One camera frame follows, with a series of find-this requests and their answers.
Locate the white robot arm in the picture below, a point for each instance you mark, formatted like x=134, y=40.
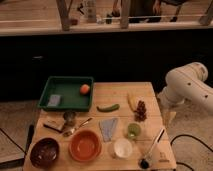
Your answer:
x=187, y=82

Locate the small metal cup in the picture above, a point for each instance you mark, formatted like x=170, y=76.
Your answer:
x=69, y=118

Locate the green plastic cup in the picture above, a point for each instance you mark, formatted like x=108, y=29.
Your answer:
x=133, y=130

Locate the white cup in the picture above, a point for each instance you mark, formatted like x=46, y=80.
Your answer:
x=122, y=148

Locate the orange fruit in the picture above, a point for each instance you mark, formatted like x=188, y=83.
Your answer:
x=84, y=89

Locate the yellow banana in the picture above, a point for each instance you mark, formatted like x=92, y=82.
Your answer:
x=132, y=102

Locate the green plastic tray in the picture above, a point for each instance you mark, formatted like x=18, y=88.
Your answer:
x=68, y=87

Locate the grey folded cloth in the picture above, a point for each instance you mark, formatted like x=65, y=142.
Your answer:
x=107, y=128

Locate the dark red grapes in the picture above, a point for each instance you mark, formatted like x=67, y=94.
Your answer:
x=140, y=113

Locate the grey sponge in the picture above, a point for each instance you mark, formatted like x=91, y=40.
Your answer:
x=54, y=100

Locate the orange bowl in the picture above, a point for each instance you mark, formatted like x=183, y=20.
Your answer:
x=85, y=146

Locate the dark brown bowl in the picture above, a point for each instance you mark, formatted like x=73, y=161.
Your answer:
x=44, y=153

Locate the black handled brush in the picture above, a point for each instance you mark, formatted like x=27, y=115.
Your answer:
x=145, y=162

